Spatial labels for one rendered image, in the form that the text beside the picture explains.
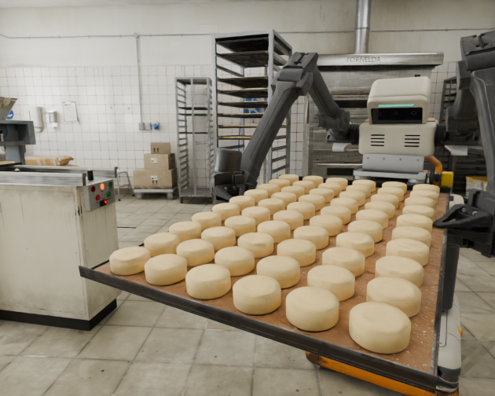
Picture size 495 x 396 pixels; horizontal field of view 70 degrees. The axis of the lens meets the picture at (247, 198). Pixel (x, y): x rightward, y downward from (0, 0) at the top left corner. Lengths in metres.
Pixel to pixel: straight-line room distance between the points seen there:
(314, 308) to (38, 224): 1.97
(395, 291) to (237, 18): 5.80
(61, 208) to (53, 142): 4.87
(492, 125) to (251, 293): 0.68
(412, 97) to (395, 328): 1.16
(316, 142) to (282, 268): 4.42
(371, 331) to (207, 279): 0.17
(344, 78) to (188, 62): 2.51
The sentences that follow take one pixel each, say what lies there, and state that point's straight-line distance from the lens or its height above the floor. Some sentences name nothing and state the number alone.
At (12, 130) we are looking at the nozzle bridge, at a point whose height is 1.12.
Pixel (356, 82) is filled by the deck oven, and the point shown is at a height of 1.70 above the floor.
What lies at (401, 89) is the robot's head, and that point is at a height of 1.27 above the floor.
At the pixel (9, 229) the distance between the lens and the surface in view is 2.34.
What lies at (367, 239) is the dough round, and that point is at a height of 0.99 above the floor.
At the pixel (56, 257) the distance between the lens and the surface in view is 2.19.
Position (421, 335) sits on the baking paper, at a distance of 0.36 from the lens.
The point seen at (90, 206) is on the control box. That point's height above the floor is 0.72.
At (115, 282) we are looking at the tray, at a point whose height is 0.96.
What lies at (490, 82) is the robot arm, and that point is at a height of 1.23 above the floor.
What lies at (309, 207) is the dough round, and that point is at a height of 1.00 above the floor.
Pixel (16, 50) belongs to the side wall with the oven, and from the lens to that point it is 7.26.
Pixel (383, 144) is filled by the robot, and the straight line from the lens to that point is 1.49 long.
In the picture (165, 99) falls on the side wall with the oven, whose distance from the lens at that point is 6.08.
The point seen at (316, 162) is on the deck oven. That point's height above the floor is 0.67.
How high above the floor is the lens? 1.14
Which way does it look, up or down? 11 degrees down
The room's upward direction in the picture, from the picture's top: straight up
